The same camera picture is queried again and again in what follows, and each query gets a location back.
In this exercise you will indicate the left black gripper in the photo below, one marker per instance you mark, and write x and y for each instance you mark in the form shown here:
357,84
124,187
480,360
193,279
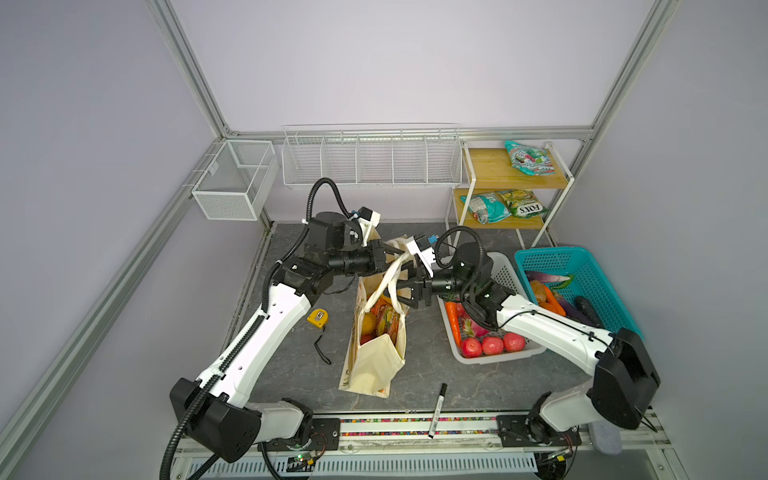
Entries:
376,250

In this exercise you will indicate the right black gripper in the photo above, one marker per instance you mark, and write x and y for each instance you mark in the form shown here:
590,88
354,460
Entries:
414,284

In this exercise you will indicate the yellow pear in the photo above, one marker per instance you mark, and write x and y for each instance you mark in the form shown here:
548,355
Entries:
369,324

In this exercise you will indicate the cream floral tote bag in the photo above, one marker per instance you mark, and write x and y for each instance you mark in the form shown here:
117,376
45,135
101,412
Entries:
376,351

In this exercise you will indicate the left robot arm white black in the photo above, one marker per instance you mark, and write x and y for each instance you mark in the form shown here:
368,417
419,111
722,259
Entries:
212,409

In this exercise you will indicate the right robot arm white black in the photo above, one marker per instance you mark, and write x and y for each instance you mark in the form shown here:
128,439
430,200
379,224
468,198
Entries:
623,379

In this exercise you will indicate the teal white snack bag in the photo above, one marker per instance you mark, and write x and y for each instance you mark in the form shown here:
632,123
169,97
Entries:
486,208

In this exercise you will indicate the green Fox's candy bag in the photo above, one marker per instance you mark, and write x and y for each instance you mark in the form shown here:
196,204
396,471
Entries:
522,204

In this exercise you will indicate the teal pink snack bag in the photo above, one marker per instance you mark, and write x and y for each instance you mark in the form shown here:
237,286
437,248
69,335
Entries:
529,160

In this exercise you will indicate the orange carrot in white basket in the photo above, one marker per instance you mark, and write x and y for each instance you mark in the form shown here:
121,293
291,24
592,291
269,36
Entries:
453,319

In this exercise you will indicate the pink dragon fruit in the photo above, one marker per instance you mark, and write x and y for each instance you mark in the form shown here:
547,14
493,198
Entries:
470,329

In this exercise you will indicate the yellow tape measure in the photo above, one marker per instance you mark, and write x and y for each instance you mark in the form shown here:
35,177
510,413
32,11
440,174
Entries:
319,319

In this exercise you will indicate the red apple front left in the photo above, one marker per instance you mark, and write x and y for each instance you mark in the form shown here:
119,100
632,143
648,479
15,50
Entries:
471,348

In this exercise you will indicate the red apple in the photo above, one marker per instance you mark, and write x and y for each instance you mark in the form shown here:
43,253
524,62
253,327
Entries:
514,342
492,346
471,348

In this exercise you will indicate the white plastic fruit basket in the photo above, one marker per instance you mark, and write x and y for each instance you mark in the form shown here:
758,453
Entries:
504,274

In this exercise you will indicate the red apple front middle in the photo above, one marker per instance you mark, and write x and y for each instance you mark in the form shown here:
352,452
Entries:
492,346

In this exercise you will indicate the black marker pen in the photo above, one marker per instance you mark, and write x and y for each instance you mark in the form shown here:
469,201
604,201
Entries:
437,411

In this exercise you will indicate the white mesh box basket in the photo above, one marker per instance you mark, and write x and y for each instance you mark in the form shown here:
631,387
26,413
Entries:
236,182

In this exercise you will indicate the red apple front right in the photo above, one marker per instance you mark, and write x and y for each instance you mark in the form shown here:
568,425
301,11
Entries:
514,342

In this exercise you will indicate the pale purple striped eggplant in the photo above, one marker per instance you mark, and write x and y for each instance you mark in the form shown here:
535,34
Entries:
558,281

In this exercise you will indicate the brown potato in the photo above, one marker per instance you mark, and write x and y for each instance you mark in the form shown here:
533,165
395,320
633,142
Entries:
539,290

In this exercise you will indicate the white wooden two-tier shelf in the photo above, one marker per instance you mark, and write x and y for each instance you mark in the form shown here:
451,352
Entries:
489,170

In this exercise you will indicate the orange carrot in teal basket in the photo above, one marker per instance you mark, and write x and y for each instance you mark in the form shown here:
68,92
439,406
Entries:
551,303

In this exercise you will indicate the dark black cucumber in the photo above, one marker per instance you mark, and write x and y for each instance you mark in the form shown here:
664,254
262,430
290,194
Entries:
584,306

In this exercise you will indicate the teal plastic vegetable basket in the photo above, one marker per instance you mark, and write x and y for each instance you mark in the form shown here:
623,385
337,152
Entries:
588,281

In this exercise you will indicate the grey wrist rest pad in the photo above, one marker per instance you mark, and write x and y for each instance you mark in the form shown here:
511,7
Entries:
605,437

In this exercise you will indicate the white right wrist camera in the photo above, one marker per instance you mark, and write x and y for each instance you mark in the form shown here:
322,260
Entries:
421,249

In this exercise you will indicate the white wire wall basket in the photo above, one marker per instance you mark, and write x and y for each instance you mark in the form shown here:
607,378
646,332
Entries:
409,154

